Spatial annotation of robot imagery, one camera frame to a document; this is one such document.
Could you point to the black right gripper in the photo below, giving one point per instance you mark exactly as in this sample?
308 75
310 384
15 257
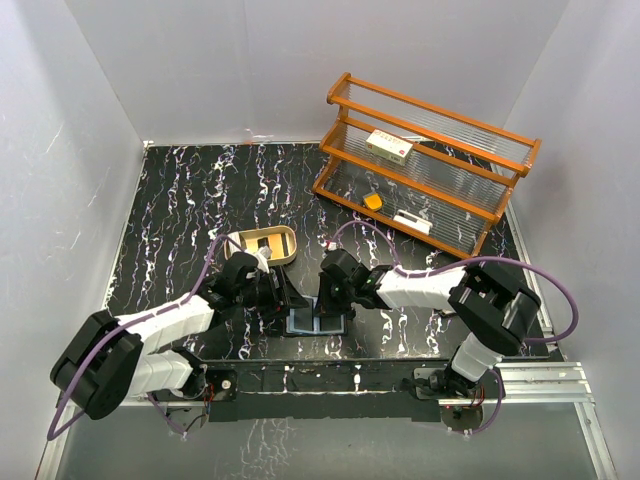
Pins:
325 305

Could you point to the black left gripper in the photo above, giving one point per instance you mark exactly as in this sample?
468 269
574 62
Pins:
280 299

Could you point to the black blue card holder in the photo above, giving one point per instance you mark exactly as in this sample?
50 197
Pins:
303 321

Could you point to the beige oval plastic tray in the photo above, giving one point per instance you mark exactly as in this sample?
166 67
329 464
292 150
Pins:
247 239

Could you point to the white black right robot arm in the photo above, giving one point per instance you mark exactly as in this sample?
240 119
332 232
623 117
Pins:
495 306

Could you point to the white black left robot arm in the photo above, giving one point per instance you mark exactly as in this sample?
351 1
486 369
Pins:
112 358

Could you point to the black striped card in tray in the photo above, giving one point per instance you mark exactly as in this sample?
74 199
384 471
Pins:
285 244

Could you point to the small orange yellow block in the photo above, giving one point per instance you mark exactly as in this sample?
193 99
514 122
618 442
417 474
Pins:
373 202

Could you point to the white black small device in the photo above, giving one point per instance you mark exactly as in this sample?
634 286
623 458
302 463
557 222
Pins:
413 221

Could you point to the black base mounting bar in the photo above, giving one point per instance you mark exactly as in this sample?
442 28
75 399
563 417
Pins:
330 389

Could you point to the orange wooden shelf rack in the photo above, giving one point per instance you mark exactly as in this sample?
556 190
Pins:
460 175

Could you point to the white red small box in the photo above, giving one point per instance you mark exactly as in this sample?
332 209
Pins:
389 147

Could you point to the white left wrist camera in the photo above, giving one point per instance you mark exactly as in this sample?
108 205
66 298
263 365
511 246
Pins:
263 255

